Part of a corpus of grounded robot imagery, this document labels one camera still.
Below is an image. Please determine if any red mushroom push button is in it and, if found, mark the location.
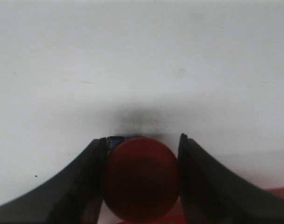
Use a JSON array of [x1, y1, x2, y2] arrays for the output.
[[102, 137, 181, 223]]

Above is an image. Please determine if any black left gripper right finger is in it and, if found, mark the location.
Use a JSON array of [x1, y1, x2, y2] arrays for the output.
[[178, 134, 284, 224]]

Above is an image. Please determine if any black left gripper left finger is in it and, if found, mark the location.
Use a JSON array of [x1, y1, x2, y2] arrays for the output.
[[0, 138, 107, 224]]

